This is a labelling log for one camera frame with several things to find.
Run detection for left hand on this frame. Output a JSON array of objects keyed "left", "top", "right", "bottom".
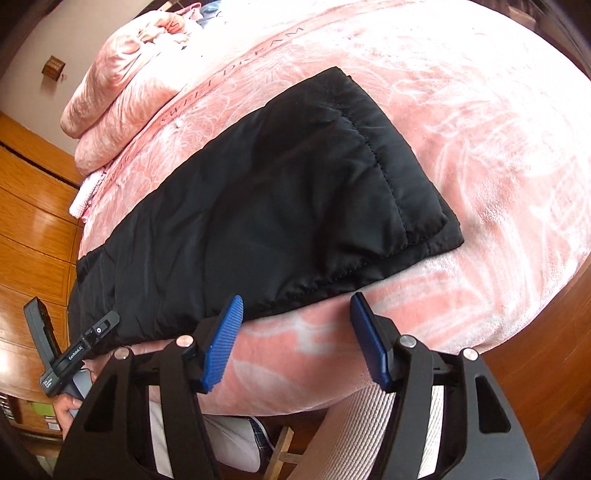
[{"left": 53, "top": 360, "right": 98, "bottom": 439}]

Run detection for pink pillow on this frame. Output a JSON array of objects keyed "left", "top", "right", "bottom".
[
  {"left": 60, "top": 10, "right": 201, "bottom": 139},
  {"left": 74, "top": 44, "right": 218, "bottom": 176}
]

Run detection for pink pillow upper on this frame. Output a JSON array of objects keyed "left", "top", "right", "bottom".
[{"left": 60, "top": 10, "right": 201, "bottom": 139}]

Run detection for pink pillow lower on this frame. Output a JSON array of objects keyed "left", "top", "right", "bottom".
[{"left": 74, "top": 44, "right": 218, "bottom": 176}]

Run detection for white pink folded towel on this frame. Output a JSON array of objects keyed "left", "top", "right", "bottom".
[{"left": 69, "top": 167, "right": 106, "bottom": 219}]

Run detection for wooden stool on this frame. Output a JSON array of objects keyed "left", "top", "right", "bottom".
[{"left": 263, "top": 426, "right": 304, "bottom": 480}]

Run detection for small brown wall box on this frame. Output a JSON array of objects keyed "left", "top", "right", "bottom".
[{"left": 42, "top": 55, "right": 66, "bottom": 82}]

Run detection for black padded pants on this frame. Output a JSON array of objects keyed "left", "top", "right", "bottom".
[{"left": 67, "top": 67, "right": 464, "bottom": 354}]

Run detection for pink leaf-pattern bedspread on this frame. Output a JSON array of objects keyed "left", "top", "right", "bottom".
[{"left": 68, "top": 1, "right": 590, "bottom": 415}]

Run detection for wooden wardrobe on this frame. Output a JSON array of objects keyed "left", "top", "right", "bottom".
[{"left": 1, "top": 114, "right": 82, "bottom": 439}]

